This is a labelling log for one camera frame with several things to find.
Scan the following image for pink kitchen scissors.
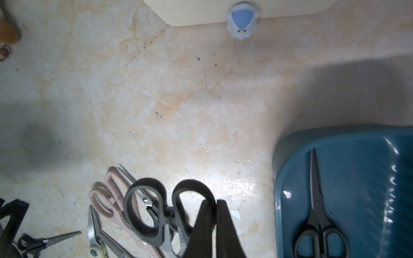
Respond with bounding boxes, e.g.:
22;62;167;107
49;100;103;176
89;167;162;258

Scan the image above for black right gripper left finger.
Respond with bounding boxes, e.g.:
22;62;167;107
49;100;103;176
183;200;216;258

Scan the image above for blue handled scissors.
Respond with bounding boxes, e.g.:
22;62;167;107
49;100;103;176
97;230;132;258

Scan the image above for white mini drawer cabinet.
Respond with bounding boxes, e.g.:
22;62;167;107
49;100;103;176
145;0;336;26

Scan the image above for small black scissors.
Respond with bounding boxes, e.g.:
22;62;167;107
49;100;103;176
124;177;217;258

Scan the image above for black scissors pointing right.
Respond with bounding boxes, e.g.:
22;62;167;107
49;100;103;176
17;231;82;258

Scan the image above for large black scissors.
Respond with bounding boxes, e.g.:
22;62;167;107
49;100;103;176
293;149;351;258

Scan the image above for white brown plush dog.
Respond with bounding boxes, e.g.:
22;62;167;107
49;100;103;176
1;1;22;62

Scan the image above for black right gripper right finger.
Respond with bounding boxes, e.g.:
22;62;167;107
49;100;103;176
216;200;246;258

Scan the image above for cream kitchen scissors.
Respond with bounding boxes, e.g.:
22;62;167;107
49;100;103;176
88;205;107;258

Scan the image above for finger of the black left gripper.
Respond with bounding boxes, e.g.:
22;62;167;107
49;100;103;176
1;198;30;258

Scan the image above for teal plastic storage box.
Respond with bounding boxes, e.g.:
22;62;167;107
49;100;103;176
272;124;413;258

